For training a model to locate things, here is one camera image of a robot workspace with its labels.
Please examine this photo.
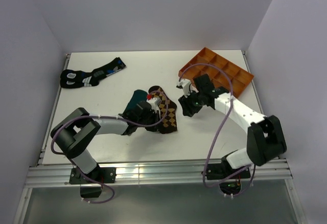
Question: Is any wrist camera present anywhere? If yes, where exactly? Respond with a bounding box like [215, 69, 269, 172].
[147, 94, 161, 112]
[176, 79, 194, 98]

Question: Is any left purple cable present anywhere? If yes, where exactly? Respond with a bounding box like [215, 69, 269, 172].
[51, 89, 169, 205]

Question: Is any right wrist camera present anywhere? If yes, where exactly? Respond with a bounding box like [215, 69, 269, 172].
[176, 79, 194, 98]

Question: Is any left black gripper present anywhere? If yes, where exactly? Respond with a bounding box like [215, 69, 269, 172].
[137, 110, 164, 132]

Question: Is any aluminium front rail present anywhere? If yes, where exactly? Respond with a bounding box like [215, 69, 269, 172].
[24, 159, 293, 188]

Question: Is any brown argyle sock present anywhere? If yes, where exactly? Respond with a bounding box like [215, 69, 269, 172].
[148, 85, 178, 134]

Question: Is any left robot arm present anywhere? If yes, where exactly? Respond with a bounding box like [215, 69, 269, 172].
[51, 98, 161, 183]

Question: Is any orange compartment tray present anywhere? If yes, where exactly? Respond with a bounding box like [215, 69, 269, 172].
[178, 48, 254, 98]

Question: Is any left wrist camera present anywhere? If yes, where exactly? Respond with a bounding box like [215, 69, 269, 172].
[147, 94, 161, 112]

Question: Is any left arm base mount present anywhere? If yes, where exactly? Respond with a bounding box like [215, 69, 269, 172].
[68, 166, 116, 201]

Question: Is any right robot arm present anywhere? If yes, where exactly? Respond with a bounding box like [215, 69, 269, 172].
[177, 74, 287, 178]

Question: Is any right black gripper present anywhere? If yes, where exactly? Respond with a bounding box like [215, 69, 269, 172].
[178, 88, 204, 118]

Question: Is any black blue sports sock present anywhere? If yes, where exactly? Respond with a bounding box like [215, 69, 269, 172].
[60, 57, 127, 89]

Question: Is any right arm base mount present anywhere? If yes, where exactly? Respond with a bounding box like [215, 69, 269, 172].
[202, 162, 253, 197]

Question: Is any dark teal sock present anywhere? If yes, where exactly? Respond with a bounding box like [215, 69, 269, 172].
[122, 89, 148, 119]

